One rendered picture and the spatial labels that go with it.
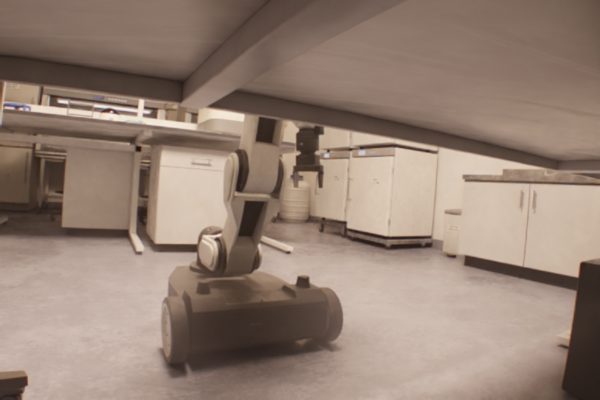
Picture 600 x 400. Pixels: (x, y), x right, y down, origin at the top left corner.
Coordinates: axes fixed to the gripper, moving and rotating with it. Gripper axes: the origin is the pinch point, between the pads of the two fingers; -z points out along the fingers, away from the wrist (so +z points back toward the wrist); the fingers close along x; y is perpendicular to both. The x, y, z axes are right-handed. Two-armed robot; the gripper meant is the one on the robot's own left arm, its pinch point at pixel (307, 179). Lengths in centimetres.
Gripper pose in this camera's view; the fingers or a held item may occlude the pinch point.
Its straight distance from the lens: 146.4
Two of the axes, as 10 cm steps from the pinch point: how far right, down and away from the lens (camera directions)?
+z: -0.1, -10.0, -0.3
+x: 8.6, 0.1, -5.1
